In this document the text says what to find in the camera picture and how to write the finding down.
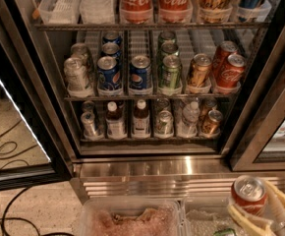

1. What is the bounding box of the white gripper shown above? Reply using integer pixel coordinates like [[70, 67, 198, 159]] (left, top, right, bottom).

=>
[[227, 181, 285, 236]]

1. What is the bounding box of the red coke can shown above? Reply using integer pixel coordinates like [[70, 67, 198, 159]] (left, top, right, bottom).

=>
[[212, 40, 238, 78], [231, 175, 268, 216], [216, 54, 246, 89]]

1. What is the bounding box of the green can in bin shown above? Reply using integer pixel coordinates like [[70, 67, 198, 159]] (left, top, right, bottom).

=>
[[213, 228, 237, 236]]

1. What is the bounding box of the right closed fridge door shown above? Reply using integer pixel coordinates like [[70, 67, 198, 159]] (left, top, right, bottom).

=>
[[230, 39, 285, 172]]

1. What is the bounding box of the front gold can bottom shelf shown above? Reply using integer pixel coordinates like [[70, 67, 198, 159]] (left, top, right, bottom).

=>
[[200, 109, 223, 135]]

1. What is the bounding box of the rear gold can bottom shelf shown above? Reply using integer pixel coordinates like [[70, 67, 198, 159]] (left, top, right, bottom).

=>
[[199, 98, 218, 119]]

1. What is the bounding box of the front green can bottom shelf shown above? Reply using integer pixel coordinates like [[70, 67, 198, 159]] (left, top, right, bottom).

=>
[[155, 110, 173, 138]]

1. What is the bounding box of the green can shelf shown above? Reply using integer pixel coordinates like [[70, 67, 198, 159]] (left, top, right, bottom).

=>
[[155, 110, 173, 138], [155, 98, 171, 112]]

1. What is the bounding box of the rear green can bottom shelf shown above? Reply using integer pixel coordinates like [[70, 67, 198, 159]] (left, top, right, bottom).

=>
[[155, 98, 171, 112]]

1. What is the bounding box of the gold soda can middle shelf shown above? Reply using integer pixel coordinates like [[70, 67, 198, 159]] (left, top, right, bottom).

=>
[[187, 53, 212, 88]]

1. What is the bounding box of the stainless steel fridge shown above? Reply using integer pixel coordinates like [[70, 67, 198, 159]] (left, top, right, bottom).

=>
[[0, 0, 285, 199]]

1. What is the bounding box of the front green soda can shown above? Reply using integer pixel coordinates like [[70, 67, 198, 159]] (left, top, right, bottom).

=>
[[159, 55, 182, 89]]

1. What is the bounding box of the green soda can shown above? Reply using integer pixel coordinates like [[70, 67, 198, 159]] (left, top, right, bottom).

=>
[[159, 42, 180, 62], [158, 30, 177, 47], [159, 55, 182, 89]]

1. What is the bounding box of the blue pepsi can centre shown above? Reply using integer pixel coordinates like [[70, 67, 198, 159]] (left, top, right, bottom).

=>
[[130, 55, 151, 89]]

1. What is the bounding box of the blue pepsi can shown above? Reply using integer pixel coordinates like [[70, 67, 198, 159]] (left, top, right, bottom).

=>
[[102, 30, 122, 45], [130, 55, 151, 89], [97, 56, 121, 90], [101, 42, 121, 61]]

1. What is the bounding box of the middle green soda can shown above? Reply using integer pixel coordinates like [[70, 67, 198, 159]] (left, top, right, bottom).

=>
[[159, 42, 180, 62]]

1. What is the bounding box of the rear green soda can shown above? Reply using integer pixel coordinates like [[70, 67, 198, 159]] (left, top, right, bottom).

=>
[[158, 30, 177, 47]]

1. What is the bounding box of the front silver slim can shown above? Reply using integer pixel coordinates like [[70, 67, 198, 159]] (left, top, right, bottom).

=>
[[81, 111, 100, 138]]

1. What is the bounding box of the silver slim can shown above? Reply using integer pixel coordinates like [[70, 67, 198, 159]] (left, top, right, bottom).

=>
[[81, 111, 100, 138], [82, 100, 96, 114]]

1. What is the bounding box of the rear silver slim can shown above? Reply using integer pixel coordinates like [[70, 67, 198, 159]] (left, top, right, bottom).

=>
[[82, 100, 96, 114]]

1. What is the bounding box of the front blue pepsi can left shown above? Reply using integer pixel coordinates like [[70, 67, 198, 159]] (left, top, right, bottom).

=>
[[97, 56, 121, 90]]

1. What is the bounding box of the middle blue pepsi can left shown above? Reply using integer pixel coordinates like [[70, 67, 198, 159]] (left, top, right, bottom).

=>
[[101, 42, 121, 61]]

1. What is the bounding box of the right coca-cola bottle top shelf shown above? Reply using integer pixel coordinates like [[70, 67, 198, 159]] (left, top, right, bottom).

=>
[[158, 0, 189, 23]]

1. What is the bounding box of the coca-cola bottle shelf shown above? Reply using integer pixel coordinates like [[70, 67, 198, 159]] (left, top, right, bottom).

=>
[[158, 0, 189, 23], [121, 0, 152, 24]]

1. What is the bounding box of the rear blue pepsi can left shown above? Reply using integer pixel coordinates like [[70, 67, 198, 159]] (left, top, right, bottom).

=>
[[102, 30, 122, 45]]

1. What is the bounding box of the front white soda can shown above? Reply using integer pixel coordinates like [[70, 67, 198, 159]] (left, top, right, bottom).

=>
[[64, 57, 90, 91]]

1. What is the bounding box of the white soda can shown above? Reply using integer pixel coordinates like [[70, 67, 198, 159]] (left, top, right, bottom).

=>
[[64, 57, 90, 91], [71, 42, 93, 70]]

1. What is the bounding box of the left coca-cola bottle top shelf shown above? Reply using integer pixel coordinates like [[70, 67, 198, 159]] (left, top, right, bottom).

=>
[[121, 0, 152, 24]]

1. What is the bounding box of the rear white soda can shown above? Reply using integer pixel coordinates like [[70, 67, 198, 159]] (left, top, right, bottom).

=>
[[71, 42, 93, 70]]

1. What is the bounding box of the open glass fridge door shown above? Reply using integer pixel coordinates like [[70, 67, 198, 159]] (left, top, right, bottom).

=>
[[0, 0, 71, 191]]

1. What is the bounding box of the white clear container top shelf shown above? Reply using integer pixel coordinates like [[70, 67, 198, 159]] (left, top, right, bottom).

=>
[[80, 0, 115, 25]]

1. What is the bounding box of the empty clear tray top shelf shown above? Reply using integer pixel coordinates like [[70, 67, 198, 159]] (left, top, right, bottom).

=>
[[38, 0, 81, 25]]

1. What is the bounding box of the right clear plastic bin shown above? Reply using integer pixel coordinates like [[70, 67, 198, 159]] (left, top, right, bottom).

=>
[[181, 195, 285, 236]]

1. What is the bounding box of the clear plastic bin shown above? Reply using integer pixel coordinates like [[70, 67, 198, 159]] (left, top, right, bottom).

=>
[[181, 195, 285, 236], [79, 197, 182, 236]]

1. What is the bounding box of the clear water bottle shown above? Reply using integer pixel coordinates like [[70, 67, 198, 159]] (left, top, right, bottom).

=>
[[178, 100, 200, 138]]

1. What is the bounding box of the right brown tea bottle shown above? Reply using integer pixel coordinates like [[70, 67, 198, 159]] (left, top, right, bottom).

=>
[[132, 99, 150, 139]]

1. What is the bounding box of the brown tea bottle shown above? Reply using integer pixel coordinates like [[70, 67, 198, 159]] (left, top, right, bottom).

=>
[[106, 101, 126, 140], [132, 99, 150, 139]]

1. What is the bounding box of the left clear plastic bin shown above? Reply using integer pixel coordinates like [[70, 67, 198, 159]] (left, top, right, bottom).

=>
[[79, 197, 182, 236]]

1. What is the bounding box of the left brown tea bottle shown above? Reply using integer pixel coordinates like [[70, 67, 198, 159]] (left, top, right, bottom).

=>
[[106, 101, 126, 140]]

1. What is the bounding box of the black floor cable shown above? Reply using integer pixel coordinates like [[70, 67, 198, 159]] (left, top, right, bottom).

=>
[[0, 95, 75, 236]]

